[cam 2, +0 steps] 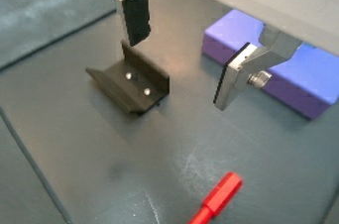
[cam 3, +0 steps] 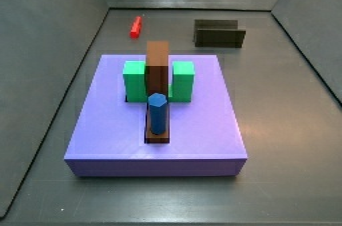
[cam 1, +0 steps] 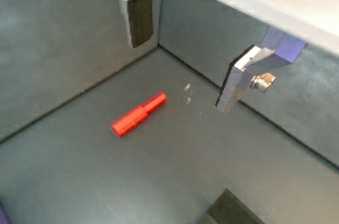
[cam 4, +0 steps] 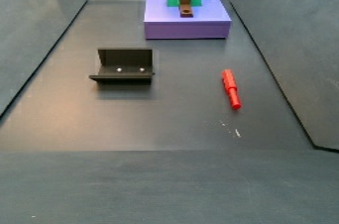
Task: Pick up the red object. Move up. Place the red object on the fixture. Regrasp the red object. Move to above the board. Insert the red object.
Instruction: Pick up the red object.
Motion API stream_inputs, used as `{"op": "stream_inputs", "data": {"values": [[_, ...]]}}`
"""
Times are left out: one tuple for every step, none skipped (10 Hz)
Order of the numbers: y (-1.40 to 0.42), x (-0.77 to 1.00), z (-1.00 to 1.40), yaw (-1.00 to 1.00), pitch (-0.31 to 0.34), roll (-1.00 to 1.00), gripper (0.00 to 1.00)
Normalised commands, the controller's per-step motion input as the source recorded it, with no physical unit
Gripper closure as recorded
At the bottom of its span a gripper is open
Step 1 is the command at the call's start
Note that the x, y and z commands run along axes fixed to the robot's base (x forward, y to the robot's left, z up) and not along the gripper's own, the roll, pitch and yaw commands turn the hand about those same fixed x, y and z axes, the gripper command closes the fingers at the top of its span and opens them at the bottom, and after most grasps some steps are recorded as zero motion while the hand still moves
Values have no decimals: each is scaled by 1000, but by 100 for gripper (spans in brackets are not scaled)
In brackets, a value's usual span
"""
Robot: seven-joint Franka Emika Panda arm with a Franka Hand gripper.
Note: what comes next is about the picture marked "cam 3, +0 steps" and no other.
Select red peg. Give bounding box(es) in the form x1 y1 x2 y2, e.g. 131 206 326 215
130 16 142 39

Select purple base board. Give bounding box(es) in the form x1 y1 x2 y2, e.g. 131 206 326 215
64 55 247 177

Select blue hexagonal peg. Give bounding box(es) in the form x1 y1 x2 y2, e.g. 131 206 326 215
148 93 167 135

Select green U-shaped block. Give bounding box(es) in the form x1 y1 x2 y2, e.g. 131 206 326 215
123 61 195 103

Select brown T-shaped block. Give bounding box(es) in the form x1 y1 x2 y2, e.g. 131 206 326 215
146 41 170 144

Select black slotted holder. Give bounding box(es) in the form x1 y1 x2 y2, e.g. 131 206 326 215
194 19 246 48

